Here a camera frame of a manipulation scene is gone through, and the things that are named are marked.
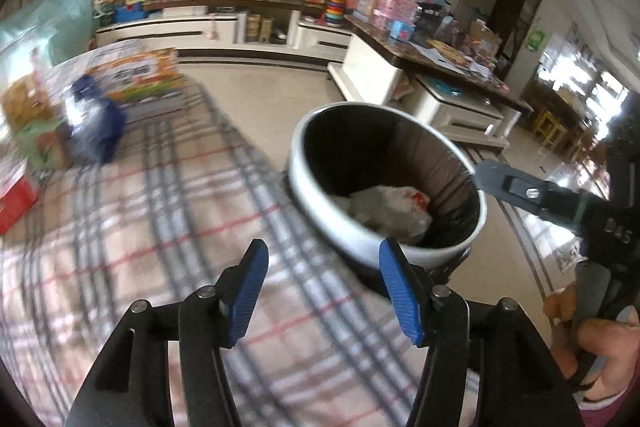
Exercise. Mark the green drink carton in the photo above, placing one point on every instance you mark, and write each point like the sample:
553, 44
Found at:
44, 143

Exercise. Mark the teal covered bundle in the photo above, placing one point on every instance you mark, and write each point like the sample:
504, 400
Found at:
62, 28

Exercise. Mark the plaid tablecloth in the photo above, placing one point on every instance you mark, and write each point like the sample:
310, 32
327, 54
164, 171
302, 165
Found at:
180, 202

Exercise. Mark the red white cardboard box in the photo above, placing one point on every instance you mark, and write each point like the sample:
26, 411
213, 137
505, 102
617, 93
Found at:
19, 192

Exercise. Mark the person's right hand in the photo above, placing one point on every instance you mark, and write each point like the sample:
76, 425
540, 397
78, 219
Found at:
618, 342

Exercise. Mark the black white trash bin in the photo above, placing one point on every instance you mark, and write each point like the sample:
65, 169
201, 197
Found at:
360, 173

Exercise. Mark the white TV cabinet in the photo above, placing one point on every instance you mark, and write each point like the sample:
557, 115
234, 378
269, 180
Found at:
235, 30

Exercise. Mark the clear cookie jar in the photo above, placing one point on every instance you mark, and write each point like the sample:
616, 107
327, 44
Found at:
27, 99

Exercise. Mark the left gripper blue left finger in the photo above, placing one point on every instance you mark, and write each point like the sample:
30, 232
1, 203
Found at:
238, 289

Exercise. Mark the pink toy box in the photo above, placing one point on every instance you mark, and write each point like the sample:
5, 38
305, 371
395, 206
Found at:
386, 12

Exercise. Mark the white crumpled trash in bin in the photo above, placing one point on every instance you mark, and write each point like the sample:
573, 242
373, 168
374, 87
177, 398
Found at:
400, 213

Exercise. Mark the cluttered coffee table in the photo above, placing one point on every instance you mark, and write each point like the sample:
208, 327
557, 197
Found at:
434, 83

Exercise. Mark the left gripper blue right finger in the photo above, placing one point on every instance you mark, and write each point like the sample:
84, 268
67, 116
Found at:
409, 288

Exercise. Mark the blue crumpled plastic bag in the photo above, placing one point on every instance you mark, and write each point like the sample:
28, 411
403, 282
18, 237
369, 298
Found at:
96, 123

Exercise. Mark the rainbow stacking ring toy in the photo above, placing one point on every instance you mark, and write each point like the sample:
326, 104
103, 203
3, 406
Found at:
334, 12

